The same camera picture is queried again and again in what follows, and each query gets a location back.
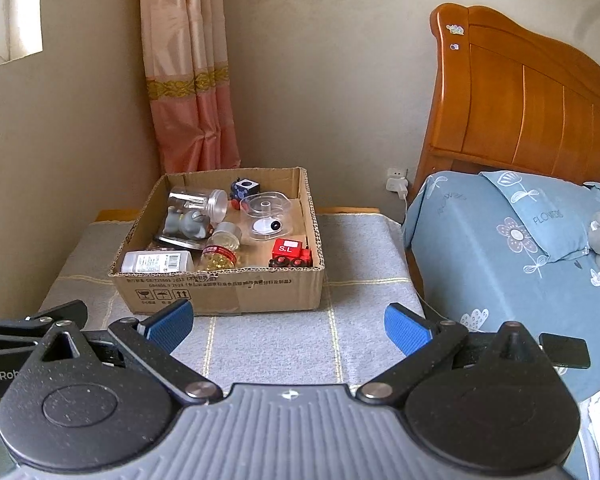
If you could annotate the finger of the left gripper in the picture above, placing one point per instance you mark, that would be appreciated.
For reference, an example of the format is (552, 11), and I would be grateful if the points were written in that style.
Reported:
(74, 311)

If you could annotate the clear round container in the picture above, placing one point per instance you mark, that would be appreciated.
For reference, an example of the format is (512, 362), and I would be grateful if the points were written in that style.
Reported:
(267, 215)

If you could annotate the capsule bottle red label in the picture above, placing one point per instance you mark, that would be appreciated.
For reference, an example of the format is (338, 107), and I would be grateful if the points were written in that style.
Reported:
(221, 250)

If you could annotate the red toy train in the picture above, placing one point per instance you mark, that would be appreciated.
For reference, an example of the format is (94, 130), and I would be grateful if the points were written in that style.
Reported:
(288, 253)

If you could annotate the black phone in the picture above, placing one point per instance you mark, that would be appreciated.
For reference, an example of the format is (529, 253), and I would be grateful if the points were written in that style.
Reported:
(566, 352)

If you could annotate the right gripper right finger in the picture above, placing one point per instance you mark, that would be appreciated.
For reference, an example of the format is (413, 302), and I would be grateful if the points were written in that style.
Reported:
(428, 347)

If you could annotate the cardboard box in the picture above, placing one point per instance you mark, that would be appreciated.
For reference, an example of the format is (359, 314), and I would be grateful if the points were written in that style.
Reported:
(252, 286)

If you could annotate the grey elephant toy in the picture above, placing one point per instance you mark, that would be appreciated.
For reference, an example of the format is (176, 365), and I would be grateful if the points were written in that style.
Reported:
(191, 224)

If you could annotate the pink striped curtain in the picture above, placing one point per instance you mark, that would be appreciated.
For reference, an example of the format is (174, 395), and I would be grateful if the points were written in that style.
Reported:
(188, 84)

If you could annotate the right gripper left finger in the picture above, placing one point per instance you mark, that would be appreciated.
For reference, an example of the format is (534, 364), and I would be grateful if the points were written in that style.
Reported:
(147, 345)

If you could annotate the blue floral pillow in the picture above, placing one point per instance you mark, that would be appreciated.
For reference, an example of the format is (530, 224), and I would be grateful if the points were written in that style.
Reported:
(556, 213)

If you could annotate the blue floral bedding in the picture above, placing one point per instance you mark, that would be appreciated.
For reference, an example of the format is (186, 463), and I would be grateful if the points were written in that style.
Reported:
(481, 267)

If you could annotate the grey plaid mat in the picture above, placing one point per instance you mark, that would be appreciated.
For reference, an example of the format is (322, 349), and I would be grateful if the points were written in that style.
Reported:
(344, 340)

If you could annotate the white pill bottle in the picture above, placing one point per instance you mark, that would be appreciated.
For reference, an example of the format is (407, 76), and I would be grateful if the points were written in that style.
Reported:
(157, 262)

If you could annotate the white wall plug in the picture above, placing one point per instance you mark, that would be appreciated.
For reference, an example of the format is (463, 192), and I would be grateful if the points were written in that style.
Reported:
(397, 182)

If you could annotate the wooden headboard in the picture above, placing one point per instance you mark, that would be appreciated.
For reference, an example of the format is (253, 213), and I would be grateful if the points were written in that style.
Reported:
(508, 98)

